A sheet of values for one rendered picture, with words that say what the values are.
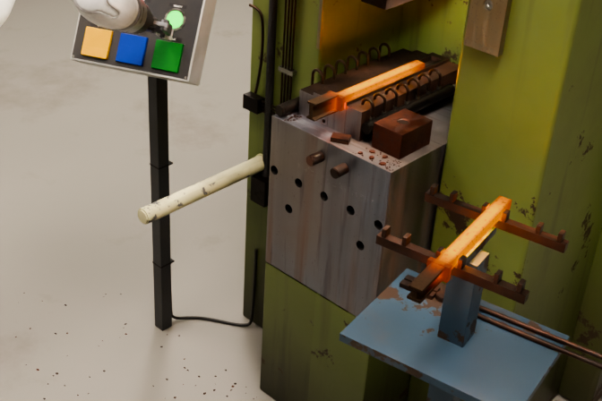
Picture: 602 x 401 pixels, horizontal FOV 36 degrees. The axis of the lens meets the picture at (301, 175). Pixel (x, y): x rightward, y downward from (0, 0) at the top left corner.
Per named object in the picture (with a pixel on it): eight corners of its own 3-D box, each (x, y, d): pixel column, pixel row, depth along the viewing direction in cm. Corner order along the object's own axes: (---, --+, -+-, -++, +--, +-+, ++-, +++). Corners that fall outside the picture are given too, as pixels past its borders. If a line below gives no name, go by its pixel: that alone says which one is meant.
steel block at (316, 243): (372, 327, 229) (391, 173, 207) (264, 260, 251) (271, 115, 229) (494, 241, 266) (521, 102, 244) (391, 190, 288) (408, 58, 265)
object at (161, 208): (149, 229, 239) (148, 212, 236) (135, 221, 242) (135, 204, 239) (268, 173, 268) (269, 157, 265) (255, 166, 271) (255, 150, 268)
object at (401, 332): (513, 424, 177) (515, 416, 176) (339, 340, 196) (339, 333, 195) (568, 343, 199) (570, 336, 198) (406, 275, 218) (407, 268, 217)
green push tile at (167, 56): (177, 73, 232) (183, 44, 232) (149, 67, 234) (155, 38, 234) (179, 74, 234) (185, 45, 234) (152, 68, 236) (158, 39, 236)
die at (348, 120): (358, 141, 219) (362, 109, 215) (297, 113, 231) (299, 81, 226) (459, 93, 247) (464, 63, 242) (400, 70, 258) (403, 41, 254)
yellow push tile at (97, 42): (106, 59, 237) (111, 30, 237) (80, 54, 239) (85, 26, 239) (109, 60, 239) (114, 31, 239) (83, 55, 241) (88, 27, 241)
